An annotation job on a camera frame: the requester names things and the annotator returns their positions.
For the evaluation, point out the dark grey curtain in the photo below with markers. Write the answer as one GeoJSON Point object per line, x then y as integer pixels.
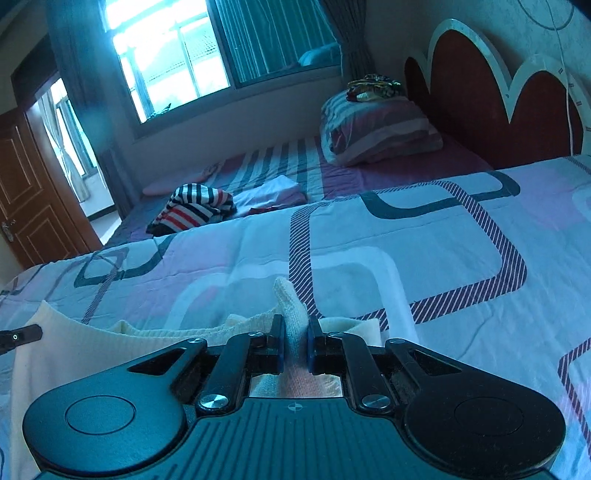
{"type": "Point", "coordinates": [351, 41]}
{"type": "Point", "coordinates": [87, 92]}

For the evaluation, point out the white sheer curtain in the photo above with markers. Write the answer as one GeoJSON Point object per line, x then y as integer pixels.
{"type": "Point", "coordinates": [64, 147]}

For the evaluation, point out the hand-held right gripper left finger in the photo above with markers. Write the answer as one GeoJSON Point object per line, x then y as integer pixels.
{"type": "Point", "coordinates": [278, 348]}

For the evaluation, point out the striped bed sheet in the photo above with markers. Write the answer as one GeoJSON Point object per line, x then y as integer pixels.
{"type": "Point", "coordinates": [286, 166]}

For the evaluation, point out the blue bundle on sill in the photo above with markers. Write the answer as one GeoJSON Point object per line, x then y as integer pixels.
{"type": "Point", "coordinates": [319, 55]}

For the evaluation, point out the large sliding window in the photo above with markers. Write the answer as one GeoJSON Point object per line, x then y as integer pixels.
{"type": "Point", "coordinates": [184, 50]}

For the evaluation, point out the patterned bed quilt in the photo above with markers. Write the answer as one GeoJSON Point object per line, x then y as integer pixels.
{"type": "Point", "coordinates": [415, 258]}

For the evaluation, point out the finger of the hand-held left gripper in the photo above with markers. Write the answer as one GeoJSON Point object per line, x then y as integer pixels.
{"type": "Point", "coordinates": [23, 336]}

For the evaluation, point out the white folded cloth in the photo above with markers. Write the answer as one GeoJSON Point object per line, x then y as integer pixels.
{"type": "Point", "coordinates": [268, 191]}

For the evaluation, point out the brown wooden door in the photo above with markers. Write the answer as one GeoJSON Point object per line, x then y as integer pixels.
{"type": "Point", "coordinates": [41, 198]}

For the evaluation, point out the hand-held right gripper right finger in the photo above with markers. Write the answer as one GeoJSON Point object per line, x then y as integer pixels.
{"type": "Point", "coordinates": [312, 348]}

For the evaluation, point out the black white red striped garment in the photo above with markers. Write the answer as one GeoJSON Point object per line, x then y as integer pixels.
{"type": "Point", "coordinates": [194, 210]}

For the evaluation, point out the patterned folded cloth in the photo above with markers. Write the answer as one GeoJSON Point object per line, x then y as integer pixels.
{"type": "Point", "coordinates": [374, 87]}

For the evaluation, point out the cream knitted sweater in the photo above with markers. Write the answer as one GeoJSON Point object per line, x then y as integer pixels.
{"type": "Point", "coordinates": [69, 355]}

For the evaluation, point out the red scalloped headboard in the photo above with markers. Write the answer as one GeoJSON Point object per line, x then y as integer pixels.
{"type": "Point", "coordinates": [471, 92]}

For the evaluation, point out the striped pillow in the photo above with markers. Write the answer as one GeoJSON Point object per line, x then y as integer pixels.
{"type": "Point", "coordinates": [378, 129]}

